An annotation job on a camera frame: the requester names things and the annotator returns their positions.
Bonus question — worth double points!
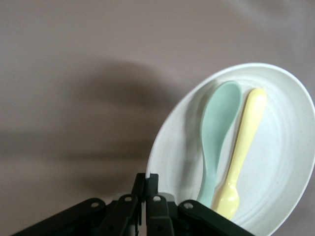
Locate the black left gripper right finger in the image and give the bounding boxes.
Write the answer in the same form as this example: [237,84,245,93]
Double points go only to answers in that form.
[146,173,249,236]

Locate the mint green plastic spoon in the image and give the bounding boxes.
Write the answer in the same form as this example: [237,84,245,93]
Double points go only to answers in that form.
[196,80,243,208]

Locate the round white speckled plate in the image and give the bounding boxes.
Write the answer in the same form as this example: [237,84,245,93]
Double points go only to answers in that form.
[145,62,315,234]

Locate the pale yellow plastic fork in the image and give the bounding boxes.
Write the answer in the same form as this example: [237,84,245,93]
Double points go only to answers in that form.
[211,88,268,220]

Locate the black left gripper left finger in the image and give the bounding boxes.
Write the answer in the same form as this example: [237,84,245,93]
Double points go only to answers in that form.
[9,173,146,236]

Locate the brown table mat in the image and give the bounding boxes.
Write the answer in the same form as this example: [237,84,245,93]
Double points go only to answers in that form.
[0,0,315,236]

